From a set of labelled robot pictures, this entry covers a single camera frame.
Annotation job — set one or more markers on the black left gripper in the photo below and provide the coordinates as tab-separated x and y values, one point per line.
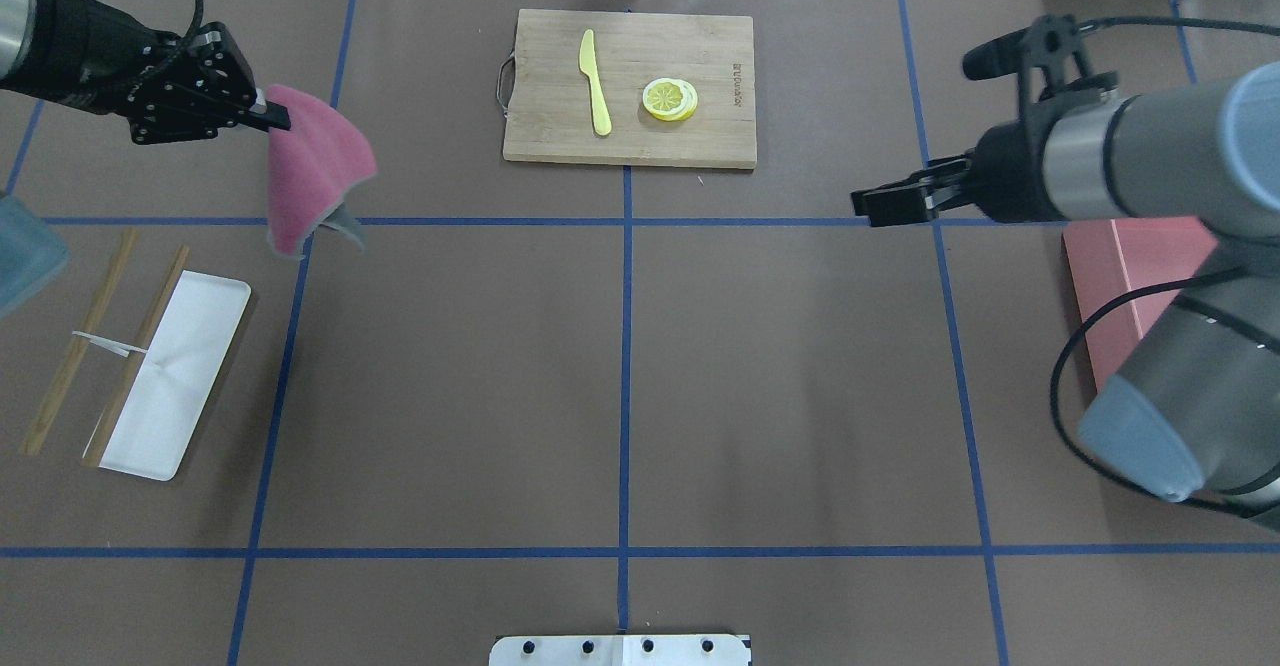
88	44

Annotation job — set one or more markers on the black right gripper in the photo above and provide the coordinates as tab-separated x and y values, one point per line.
1012	173

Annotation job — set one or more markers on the pink and grey cleaning cloth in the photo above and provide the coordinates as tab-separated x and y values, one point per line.
312	167

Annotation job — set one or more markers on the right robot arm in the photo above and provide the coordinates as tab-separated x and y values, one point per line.
1190	418

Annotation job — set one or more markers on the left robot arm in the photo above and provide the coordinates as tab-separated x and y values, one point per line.
80	53

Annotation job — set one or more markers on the pink plastic bin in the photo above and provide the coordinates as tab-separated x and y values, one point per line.
1113	257

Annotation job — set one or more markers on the lemon slice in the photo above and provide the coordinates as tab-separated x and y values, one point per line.
670	99

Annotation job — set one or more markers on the bamboo cutting board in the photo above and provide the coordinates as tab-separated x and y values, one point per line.
548	114

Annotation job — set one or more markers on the white rectangular tray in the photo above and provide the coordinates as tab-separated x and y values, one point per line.
181	368

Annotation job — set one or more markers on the yellow plastic knife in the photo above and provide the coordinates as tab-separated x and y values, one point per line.
601	121

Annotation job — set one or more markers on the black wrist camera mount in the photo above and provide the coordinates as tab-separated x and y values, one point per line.
1052	69

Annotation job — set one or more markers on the white metal base plate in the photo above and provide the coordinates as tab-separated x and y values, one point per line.
618	649

